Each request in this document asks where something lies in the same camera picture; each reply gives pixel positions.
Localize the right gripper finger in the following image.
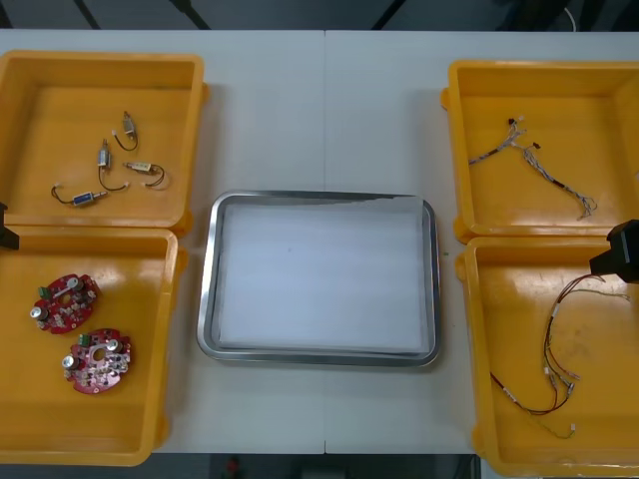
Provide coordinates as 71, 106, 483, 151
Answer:
607, 218, 639, 254
588, 248, 639, 285

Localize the blue label solenoid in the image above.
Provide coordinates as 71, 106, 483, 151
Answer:
49, 183, 110, 209

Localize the blue-white twisted wire harness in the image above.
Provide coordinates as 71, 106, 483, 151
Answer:
521, 142, 599, 221

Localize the round red circuit board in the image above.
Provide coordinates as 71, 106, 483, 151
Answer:
32, 272, 101, 334
60, 327, 134, 395

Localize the red green-yellow wire harness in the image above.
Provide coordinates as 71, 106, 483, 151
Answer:
541, 272, 631, 388

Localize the yellow-orange plastic bin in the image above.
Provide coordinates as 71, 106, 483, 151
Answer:
0, 48, 210, 237
439, 58, 639, 245
454, 235, 639, 479
0, 225, 190, 468

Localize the white label solenoid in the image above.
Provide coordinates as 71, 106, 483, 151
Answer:
122, 160, 167, 192

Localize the red-black harness with terminals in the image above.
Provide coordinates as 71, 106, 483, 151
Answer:
490, 371, 581, 415

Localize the steel tray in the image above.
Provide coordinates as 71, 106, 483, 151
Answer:
196, 189, 443, 369

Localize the black stand leg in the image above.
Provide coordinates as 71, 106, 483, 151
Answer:
371, 0, 406, 30
168, 0, 212, 30

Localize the metal solenoid with black cable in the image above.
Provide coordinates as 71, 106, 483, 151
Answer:
112, 110, 140, 152
96, 138, 130, 192

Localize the grey twisted wire harness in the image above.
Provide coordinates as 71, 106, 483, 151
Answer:
467, 115, 529, 167

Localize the thin green-yellow wire harness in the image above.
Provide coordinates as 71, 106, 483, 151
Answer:
527, 416, 579, 441

